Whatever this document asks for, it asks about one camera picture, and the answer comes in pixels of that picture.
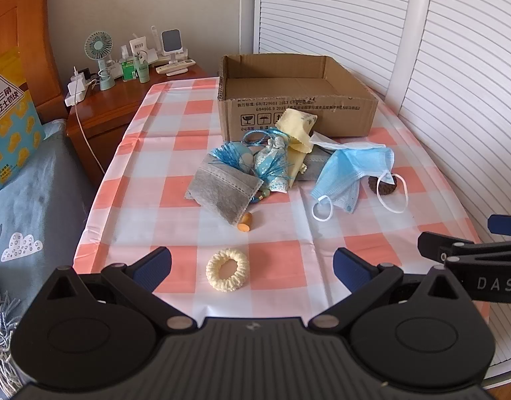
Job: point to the black plug adapter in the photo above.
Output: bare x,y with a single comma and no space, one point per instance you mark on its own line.
84,73

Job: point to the white phone stand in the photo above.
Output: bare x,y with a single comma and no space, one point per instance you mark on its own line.
171,41

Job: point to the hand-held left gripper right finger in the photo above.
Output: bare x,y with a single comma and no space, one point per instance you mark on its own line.
351,273

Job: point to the grey nonwoven pouch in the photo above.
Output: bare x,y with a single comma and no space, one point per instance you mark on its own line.
222,191

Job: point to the cream knitted scrunchie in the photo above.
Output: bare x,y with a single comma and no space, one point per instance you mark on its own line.
216,277

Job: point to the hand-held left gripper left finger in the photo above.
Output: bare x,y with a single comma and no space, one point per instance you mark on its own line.
153,268

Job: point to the grey folded cloth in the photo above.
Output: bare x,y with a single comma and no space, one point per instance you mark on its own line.
311,166

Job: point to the white nonwoven cloth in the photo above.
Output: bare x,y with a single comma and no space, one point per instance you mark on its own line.
347,145

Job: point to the white remote control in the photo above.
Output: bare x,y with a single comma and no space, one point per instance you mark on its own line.
176,66

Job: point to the green desk fan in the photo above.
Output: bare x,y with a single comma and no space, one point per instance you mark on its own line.
99,43

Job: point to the yellow cloth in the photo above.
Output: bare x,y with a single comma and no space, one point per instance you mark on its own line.
295,127

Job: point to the grey-blue bed sheet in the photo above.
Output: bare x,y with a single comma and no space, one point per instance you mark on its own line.
35,216

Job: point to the white louvred wardrobe door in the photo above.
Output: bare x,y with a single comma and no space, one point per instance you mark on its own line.
472,112
322,8

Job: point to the brown cardboard box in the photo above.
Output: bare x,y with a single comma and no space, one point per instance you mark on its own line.
280,112

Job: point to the blue face mask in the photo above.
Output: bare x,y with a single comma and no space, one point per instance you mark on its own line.
347,171

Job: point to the pink white checkered tablecloth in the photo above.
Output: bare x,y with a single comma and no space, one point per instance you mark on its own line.
280,237

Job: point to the yellow and blue bag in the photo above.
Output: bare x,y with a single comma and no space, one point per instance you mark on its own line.
12,133

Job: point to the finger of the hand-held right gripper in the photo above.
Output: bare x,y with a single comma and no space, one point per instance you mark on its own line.
443,243
505,225

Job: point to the white card box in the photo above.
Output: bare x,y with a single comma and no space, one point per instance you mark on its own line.
139,46

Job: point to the brown round pad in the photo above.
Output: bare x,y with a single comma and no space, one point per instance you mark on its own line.
383,190

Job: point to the white power strip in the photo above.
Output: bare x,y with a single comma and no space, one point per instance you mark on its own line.
77,96

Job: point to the white plug charger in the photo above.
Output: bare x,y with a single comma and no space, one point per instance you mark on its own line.
77,80

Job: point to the wooden nightstand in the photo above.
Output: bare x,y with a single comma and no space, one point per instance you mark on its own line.
109,112

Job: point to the wooden bed headboard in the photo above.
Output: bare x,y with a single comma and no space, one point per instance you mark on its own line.
26,25

